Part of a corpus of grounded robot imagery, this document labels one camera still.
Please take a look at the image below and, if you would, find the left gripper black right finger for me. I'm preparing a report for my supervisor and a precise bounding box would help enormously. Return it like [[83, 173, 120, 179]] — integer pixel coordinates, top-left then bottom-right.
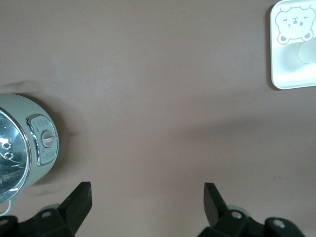
[[198, 182, 250, 237]]

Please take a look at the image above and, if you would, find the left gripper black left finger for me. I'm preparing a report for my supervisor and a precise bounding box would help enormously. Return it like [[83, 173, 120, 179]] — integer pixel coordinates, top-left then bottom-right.
[[32, 182, 92, 237]]

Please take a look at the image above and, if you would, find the cream paper cup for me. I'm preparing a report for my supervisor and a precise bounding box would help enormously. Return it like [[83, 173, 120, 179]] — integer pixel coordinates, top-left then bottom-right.
[[296, 39, 316, 66]]

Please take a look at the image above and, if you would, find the grey-green electric pot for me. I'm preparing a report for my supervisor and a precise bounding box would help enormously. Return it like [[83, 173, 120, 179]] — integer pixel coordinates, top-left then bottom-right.
[[0, 93, 60, 215]]

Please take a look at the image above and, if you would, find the glass pot lid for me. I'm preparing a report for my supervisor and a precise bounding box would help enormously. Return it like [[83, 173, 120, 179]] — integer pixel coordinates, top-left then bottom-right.
[[0, 108, 32, 204]]

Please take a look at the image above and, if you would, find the cream bear print tray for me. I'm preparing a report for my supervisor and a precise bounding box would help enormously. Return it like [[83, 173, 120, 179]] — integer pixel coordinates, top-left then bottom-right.
[[269, 0, 316, 91]]

